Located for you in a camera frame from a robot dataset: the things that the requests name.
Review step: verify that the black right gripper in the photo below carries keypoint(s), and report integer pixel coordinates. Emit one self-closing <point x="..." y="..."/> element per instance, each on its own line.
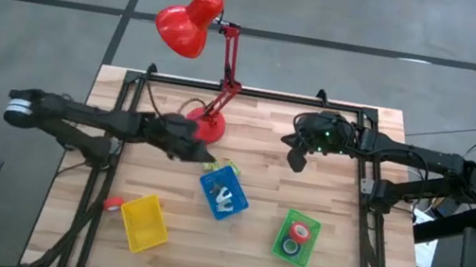
<point x="326" y="133"/>

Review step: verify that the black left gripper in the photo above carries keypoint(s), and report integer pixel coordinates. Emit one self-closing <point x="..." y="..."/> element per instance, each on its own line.
<point x="177" y="136"/>

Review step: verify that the dark staple remover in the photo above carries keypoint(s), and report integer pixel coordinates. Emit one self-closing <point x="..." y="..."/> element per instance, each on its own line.
<point x="214" y="190"/>

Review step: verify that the red tape roll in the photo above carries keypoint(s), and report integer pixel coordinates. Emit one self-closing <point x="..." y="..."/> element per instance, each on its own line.
<point x="113" y="203"/>
<point x="301" y="225"/>

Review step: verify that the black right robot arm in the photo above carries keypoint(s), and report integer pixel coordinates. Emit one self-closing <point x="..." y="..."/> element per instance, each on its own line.
<point x="430" y="159"/>

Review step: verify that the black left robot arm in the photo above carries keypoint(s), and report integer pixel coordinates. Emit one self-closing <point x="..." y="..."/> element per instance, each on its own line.
<point x="78" y="110"/>

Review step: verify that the blue plastic basket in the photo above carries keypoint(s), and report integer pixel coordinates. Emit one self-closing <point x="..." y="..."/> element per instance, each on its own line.
<point x="237" y="186"/>

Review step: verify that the yellow plastic basket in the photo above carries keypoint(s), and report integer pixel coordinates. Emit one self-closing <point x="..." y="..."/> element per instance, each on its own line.
<point x="143" y="224"/>

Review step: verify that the green plastic basket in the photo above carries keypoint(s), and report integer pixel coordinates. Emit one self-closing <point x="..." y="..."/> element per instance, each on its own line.
<point x="302" y="258"/>

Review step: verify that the red desk lamp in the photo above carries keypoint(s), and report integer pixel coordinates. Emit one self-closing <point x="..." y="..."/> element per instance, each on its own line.
<point x="187" y="29"/>

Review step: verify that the white paper sheet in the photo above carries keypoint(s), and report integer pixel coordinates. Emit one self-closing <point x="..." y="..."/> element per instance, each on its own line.
<point x="425" y="254"/>

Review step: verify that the black support beam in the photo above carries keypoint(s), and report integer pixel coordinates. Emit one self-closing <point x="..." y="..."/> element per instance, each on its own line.
<point x="443" y="228"/>

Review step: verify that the black metal table frame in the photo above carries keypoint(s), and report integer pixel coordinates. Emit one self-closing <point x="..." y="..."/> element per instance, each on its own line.
<point x="272" y="96"/>

